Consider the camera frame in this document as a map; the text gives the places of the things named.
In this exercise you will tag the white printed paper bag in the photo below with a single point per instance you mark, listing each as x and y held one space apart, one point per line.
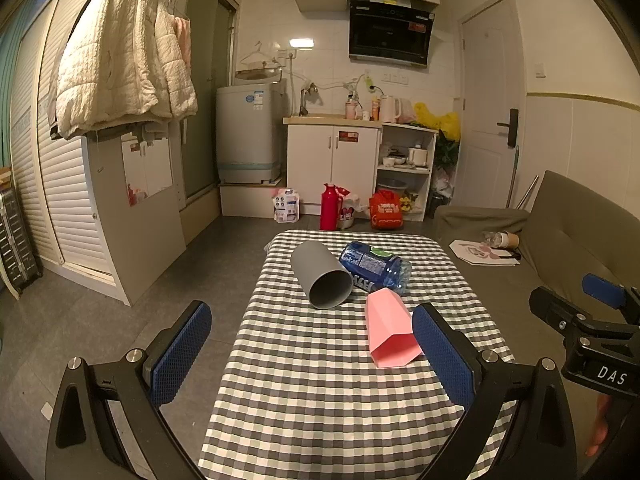
472 254

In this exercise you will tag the blue plastic bottle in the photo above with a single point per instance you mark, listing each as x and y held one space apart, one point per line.
371 262

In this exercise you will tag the red thermos flask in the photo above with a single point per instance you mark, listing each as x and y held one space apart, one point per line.
329 210

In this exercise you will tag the white open shelf unit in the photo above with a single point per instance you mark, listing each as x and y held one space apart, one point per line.
428 180

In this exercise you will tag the pink garment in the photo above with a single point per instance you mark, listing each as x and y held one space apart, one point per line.
183 40

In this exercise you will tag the white bowl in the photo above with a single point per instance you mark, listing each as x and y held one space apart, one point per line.
392 161

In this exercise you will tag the white electric kettle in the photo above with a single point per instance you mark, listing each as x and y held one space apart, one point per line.
389 109

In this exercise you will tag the olive green sofa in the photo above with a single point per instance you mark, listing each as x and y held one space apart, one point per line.
565 230

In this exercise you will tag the wall power outlets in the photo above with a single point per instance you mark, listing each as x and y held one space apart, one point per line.
396 79

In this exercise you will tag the orange bottle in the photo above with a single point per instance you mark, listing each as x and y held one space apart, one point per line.
375 111

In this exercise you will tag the metal faucet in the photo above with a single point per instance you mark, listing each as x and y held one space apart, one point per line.
303 100

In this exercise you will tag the pink faceted cup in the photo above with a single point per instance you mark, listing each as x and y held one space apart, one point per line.
387 330

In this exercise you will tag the brown paper cup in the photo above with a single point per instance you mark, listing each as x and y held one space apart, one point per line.
512 240

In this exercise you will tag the wash basin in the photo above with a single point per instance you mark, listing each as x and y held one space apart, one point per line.
257 76

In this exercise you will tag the metal pole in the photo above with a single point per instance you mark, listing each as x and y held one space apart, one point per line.
528 192

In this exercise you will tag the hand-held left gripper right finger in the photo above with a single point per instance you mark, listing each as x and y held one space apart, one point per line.
442 350

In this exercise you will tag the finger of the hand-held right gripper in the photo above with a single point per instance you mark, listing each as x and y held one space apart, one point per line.
552 305
602 290

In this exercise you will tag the white platform step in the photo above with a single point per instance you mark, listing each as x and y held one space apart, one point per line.
245 200

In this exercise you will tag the checkered tablecloth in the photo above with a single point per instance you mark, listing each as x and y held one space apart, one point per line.
310 370

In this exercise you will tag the pink cartoon print bag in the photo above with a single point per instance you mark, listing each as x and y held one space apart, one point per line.
350 212

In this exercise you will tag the crumpled clear plastic wrapper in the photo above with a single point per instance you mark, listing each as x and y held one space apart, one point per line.
491 238

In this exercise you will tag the person's right hand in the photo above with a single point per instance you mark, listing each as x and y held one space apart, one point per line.
600 425

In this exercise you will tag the white washing machine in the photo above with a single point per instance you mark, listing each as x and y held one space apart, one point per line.
247 135

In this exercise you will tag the white louvred wardrobe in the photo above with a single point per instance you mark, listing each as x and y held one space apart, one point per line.
65 200

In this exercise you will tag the green plant bundle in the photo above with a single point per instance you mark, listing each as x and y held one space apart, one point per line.
446 152

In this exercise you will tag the grey cup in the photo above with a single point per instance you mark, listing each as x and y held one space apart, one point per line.
320 275

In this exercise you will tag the black range hood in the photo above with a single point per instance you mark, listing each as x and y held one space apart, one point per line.
390 30

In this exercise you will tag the detergent refill pouch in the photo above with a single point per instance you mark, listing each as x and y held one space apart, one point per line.
286 206

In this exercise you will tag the white kitchen counter cabinet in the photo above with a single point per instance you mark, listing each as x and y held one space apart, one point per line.
325 170

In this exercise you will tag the red shopping bag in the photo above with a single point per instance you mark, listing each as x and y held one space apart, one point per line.
386 212

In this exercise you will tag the grey basin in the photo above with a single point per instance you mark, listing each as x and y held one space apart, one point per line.
394 184

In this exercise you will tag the glass shower door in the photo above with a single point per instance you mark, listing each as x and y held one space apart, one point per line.
202 110

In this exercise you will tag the white light switch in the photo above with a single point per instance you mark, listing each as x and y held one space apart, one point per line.
539 70

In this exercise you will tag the teal curtain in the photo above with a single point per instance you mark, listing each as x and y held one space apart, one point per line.
10 100

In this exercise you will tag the white door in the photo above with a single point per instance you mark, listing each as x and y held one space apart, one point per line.
487 85

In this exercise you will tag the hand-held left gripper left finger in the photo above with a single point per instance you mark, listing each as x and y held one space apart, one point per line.
181 350

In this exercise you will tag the white puffer jacket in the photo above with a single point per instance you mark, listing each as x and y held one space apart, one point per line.
120 60

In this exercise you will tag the yellow plastic bag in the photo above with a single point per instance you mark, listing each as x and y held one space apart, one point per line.
440 122

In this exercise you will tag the pink bottle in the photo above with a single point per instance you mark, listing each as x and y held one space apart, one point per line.
351 110

